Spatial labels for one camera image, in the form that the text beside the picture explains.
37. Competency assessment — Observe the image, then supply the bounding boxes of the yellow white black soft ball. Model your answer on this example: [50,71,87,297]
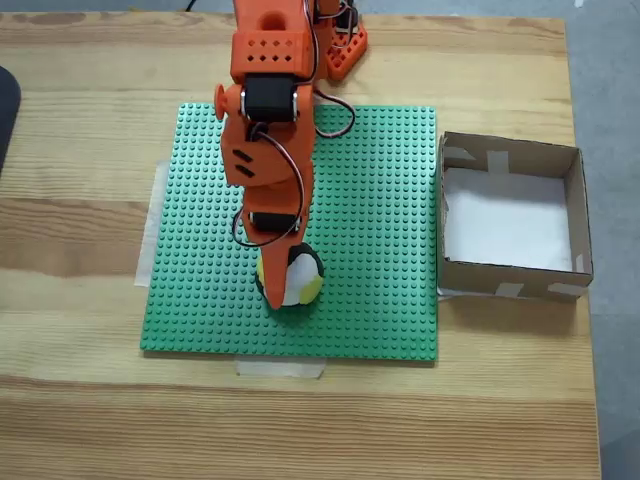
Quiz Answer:
[254,243,326,314]

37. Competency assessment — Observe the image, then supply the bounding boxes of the white paper box liner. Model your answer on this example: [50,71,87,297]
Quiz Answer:
[442,167,574,274]

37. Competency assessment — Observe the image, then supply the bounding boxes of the brown cardboard box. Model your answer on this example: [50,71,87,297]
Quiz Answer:
[437,130,596,304]

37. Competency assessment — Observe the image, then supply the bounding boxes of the short masking tape strip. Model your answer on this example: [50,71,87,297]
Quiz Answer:
[233,358,329,380]

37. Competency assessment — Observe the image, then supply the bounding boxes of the green studded baseplate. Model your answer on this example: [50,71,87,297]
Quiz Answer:
[139,102,441,364]

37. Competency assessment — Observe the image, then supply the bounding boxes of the long masking tape strip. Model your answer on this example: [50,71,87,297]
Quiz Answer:
[133,159,171,289]

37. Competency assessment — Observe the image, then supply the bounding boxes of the black rounded object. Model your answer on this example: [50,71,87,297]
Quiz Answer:
[0,64,24,176]

